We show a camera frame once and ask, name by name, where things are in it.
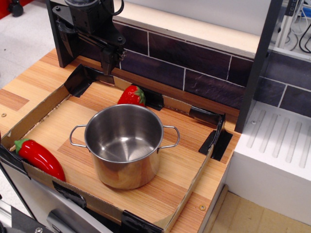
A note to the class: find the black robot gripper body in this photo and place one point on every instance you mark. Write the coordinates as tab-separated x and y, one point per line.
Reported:
92	20

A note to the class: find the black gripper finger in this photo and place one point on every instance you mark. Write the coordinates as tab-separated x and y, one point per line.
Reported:
69	38
110	57

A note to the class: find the stainless steel pot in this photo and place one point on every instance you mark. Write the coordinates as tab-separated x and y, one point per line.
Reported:
124	141

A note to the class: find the cardboard fence with black tape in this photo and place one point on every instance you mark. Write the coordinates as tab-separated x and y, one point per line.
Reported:
50	105

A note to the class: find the red toy strawberry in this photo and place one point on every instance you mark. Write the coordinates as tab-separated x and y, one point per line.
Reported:
133	95

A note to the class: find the black caster wheel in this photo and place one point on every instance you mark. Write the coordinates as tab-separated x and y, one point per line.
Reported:
15	8

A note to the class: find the wooden shelf with dark posts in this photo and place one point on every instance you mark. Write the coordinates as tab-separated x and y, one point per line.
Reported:
211	66

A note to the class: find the red toy chili pepper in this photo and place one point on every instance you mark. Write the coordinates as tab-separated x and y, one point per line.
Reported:
39	157

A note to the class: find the white sink drainboard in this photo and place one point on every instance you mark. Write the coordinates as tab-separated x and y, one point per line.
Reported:
271	164

